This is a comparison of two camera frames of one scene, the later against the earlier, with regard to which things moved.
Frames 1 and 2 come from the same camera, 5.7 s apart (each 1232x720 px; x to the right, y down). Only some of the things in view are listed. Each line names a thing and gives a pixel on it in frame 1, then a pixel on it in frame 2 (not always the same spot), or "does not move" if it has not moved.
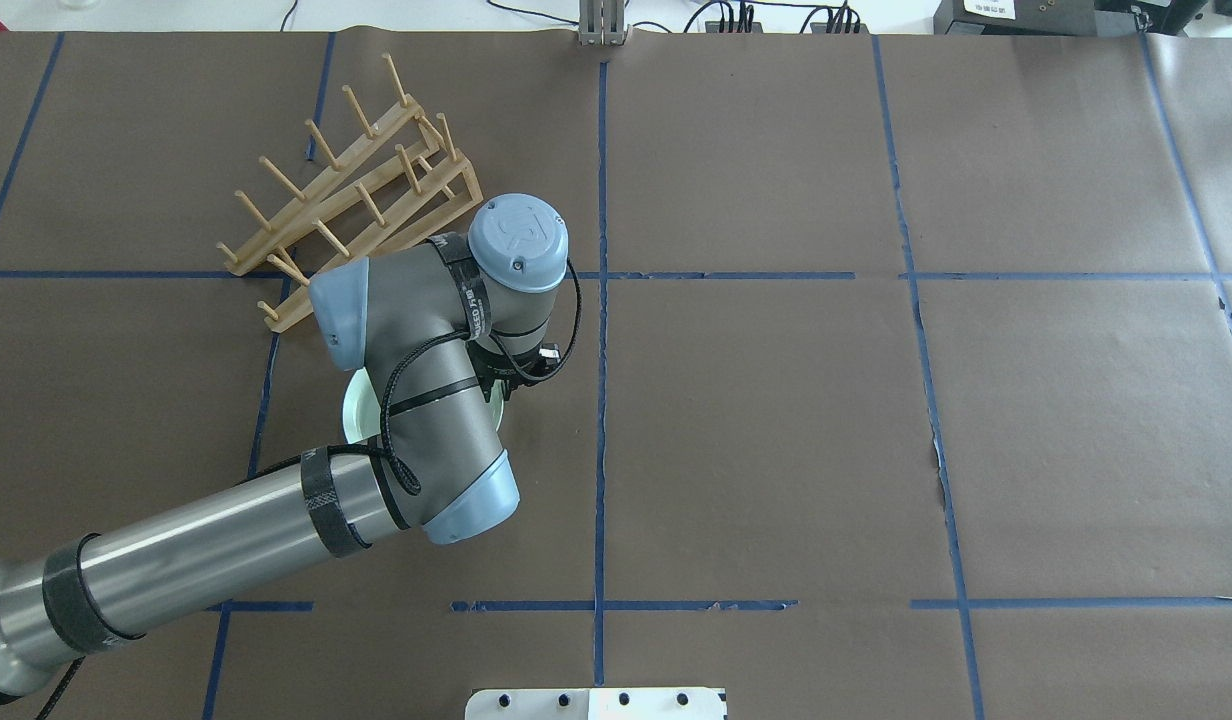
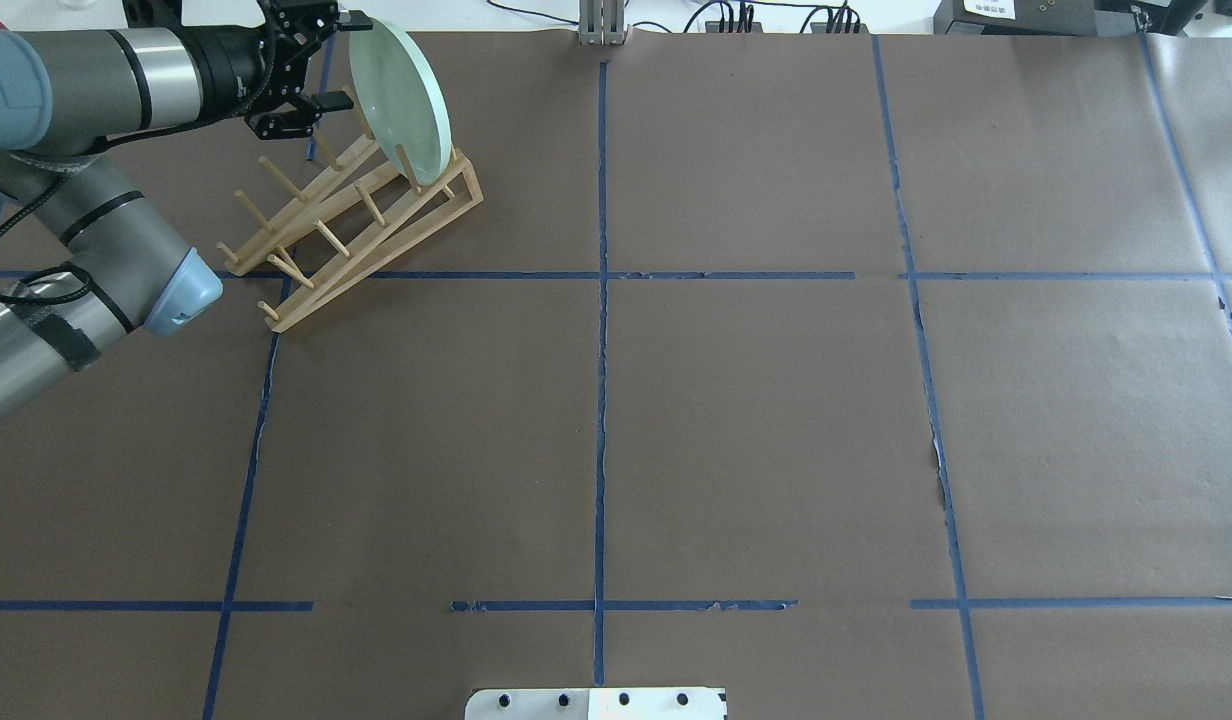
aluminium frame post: x=602 y=23 does not move
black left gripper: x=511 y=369 -> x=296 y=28
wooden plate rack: x=401 y=184 does not move
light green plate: x=363 y=408 -> x=403 y=98
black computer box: x=1036 y=17 does not move
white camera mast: x=597 y=704 does not move
